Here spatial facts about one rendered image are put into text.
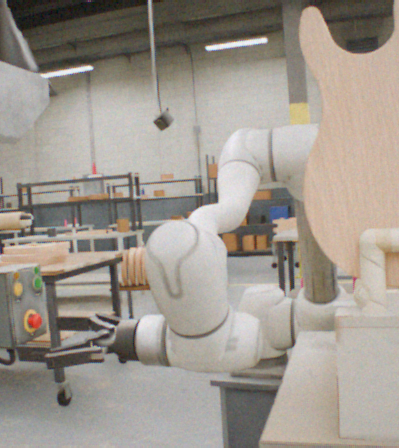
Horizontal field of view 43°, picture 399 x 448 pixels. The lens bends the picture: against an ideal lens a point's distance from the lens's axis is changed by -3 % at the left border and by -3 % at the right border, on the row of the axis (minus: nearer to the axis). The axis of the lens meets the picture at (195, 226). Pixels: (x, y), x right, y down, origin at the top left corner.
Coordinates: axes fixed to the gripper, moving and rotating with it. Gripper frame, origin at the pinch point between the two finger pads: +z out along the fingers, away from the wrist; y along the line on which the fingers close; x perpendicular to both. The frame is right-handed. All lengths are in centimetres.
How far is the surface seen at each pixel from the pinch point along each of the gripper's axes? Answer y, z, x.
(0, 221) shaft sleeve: 7.0, 10.3, 21.6
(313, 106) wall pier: 1104, 6, 40
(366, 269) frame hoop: -11, -58, 15
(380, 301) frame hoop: -11, -60, 11
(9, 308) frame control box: 24.1, 26.4, -3.8
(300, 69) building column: 714, 0, 95
